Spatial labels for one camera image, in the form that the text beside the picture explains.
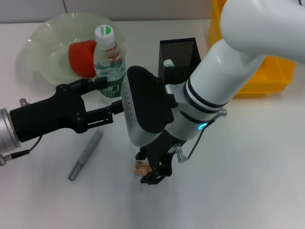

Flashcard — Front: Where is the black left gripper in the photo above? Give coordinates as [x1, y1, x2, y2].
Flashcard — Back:
[9, 76, 125, 144]

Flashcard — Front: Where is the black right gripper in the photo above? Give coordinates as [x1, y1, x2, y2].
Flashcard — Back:
[135, 130, 189, 186]

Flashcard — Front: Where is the small tan eraser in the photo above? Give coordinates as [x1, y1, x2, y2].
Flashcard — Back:
[133, 160, 153, 177]

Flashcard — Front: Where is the clear green-label water bottle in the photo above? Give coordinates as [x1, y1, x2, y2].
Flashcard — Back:
[93, 25, 127, 104]

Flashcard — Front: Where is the grey marker pen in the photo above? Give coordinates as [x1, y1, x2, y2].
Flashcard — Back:
[68, 130, 103, 181]

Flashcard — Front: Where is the pale green wavy fruit plate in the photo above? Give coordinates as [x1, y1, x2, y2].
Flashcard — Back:
[16, 13, 127, 87]

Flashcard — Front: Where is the black mesh pen holder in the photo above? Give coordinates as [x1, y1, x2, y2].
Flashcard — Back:
[158, 37, 203, 86]

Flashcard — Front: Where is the yellow plastic bin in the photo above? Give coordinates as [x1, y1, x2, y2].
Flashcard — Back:
[208, 0, 296, 99]

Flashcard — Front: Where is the right gripper cable with plugs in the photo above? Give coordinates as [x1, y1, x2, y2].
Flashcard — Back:
[175, 108, 229, 163]

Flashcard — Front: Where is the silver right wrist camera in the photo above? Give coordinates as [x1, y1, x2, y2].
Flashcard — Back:
[121, 66, 179, 146]

